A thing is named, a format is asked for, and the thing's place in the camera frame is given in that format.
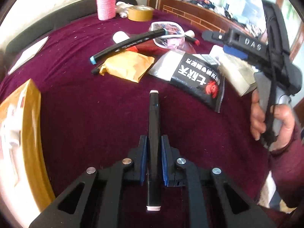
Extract beige cardboard box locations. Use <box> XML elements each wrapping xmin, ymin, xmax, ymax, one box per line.
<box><xmin>209</xmin><ymin>45</ymin><xmax>257</xmax><ymax>96</ymax></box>

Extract black marker white caps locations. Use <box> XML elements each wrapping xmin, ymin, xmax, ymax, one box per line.
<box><xmin>146</xmin><ymin>90</ymin><xmax>162</xmax><ymax>211</ymax></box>

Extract cartoon fairy clear pouch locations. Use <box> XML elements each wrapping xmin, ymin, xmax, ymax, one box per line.
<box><xmin>149</xmin><ymin>21</ymin><xmax>185</xmax><ymax>49</ymax></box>

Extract maroon sleeved forearm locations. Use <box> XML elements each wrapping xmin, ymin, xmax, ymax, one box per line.
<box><xmin>269</xmin><ymin>126</ymin><xmax>303</xmax><ymax>208</ymax></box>

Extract right hand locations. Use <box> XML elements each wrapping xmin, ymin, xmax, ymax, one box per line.
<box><xmin>250</xmin><ymin>89</ymin><xmax>296</xmax><ymax>150</ymax></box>

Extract yellow-rimmed cardboard box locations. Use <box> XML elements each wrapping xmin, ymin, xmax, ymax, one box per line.
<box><xmin>1</xmin><ymin>79</ymin><xmax>55</xmax><ymax>227</ymax></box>

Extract black snack packet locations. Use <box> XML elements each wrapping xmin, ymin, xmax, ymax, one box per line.
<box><xmin>148</xmin><ymin>50</ymin><xmax>225</xmax><ymax>113</ymax></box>

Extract black marker red cap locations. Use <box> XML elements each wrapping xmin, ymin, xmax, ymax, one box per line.
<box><xmin>184</xmin><ymin>35</ymin><xmax>200</xmax><ymax>46</ymax></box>

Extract small white bottle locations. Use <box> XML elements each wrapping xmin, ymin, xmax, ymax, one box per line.
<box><xmin>185</xmin><ymin>30</ymin><xmax>195</xmax><ymax>38</ymax></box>

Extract maroon velvet tablecloth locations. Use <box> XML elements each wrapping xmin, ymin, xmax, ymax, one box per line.
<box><xmin>1</xmin><ymin>15</ymin><xmax>268</xmax><ymax>200</ymax></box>

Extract red booklet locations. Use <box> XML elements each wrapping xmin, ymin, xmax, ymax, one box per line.
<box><xmin>129</xmin><ymin>40</ymin><xmax>196</xmax><ymax>56</ymax></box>

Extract small black marker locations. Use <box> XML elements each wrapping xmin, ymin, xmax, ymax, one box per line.
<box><xmin>91</xmin><ymin>63</ymin><xmax>103</xmax><ymax>75</ymax></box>

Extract brown wooden cabinet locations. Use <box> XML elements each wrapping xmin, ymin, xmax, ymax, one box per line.
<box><xmin>147</xmin><ymin>0</ymin><xmax>304</xmax><ymax>60</ymax></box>

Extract yellow paper packet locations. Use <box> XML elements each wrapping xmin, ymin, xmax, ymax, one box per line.
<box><xmin>98</xmin><ymin>51</ymin><xmax>155</xmax><ymax>83</ymax></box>

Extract black marker blue cap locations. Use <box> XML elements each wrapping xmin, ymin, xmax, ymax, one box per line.
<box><xmin>90</xmin><ymin>28</ymin><xmax>169</xmax><ymax>65</ymax></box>

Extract yellow tape roll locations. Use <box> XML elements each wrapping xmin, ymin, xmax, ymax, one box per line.
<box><xmin>128</xmin><ymin>5</ymin><xmax>154</xmax><ymax>22</ymax></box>

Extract white folded paper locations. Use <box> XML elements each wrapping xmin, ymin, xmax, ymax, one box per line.
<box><xmin>8</xmin><ymin>36</ymin><xmax>49</xmax><ymax>75</ymax></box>

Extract crumpled white tissue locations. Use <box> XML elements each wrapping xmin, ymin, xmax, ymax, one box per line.
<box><xmin>115</xmin><ymin>2</ymin><xmax>133</xmax><ymax>18</ymax></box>

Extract pink sleeved water bottle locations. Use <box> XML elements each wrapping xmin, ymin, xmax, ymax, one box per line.
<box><xmin>96</xmin><ymin>0</ymin><xmax>116</xmax><ymax>21</ymax></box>

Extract black leather sofa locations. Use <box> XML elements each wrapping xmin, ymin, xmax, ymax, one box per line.
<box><xmin>4</xmin><ymin>0</ymin><xmax>139</xmax><ymax>58</ymax></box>

